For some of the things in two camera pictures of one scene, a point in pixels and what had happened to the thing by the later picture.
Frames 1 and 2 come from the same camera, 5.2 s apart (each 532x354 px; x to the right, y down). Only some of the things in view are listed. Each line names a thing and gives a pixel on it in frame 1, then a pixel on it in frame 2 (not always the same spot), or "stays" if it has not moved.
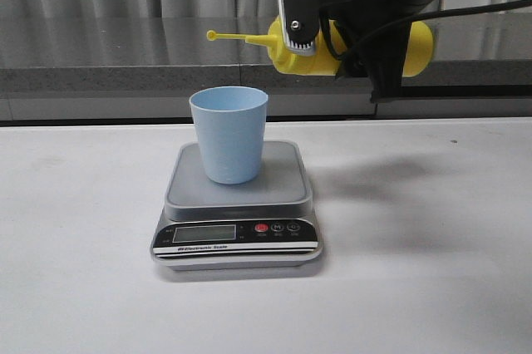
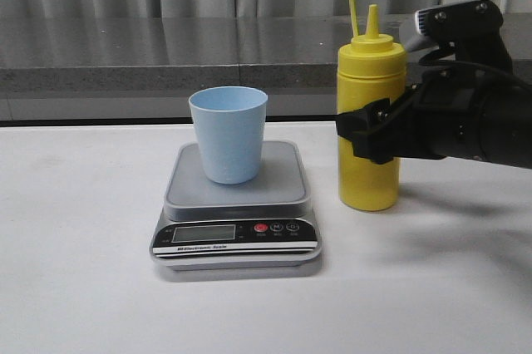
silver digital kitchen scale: (269, 222) stays
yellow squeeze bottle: (417, 53) -> (371, 67)
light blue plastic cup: (231, 123) stays
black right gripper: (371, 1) -> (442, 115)
